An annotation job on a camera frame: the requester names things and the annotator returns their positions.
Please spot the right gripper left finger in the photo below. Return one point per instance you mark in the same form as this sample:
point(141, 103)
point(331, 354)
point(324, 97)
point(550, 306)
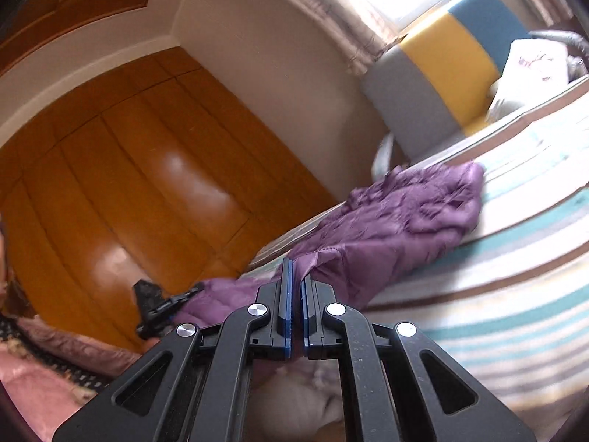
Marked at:
point(274, 339)

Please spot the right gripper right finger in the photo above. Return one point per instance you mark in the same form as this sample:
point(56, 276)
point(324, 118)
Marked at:
point(319, 341)

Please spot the purple puffer jacket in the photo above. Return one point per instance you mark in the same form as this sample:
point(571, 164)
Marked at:
point(404, 221)

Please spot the pink clothing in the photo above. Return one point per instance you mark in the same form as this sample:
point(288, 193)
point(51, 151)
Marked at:
point(48, 374)

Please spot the wooden wardrobe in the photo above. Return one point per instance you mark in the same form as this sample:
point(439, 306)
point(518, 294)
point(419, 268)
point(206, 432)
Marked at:
point(123, 158)

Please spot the striped bed cover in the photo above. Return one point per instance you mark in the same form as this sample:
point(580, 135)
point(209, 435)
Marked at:
point(511, 302)

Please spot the grey yellow blue armchair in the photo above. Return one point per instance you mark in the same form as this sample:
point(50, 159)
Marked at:
point(432, 87)

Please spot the pink patterned curtain left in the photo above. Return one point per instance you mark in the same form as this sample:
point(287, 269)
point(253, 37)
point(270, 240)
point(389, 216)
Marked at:
point(360, 32)

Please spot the white embroidered pillow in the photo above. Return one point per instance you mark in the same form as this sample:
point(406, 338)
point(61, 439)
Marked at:
point(535, 70)

